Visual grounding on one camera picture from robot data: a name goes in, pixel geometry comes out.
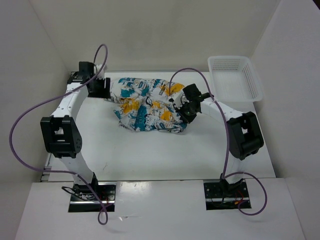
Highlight colourful patterned shorts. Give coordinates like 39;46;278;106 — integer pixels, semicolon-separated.
107;77;187;133

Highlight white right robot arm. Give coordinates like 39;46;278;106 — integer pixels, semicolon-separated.
175;83;264;161

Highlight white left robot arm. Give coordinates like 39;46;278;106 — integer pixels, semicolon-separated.
40;61;111;200

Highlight white plastic basket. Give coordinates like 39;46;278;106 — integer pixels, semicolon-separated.
207;55;263;103

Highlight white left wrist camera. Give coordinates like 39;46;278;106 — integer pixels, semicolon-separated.
94;64;108;80

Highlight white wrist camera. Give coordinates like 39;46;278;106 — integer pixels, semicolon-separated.
94;64;108;80
170;91;189;109

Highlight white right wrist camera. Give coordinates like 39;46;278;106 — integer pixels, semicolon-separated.
170;91;189;109

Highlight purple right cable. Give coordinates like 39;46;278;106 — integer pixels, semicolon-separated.
168;67;268;216

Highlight purple cable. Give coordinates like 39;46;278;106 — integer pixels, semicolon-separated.
8;43;116;225
168;67;268;216

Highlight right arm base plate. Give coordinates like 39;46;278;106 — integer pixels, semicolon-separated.
203;179;252;211

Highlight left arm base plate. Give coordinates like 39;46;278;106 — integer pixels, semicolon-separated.
61;181;117;213

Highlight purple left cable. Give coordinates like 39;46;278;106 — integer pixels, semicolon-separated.
8;43;116;225

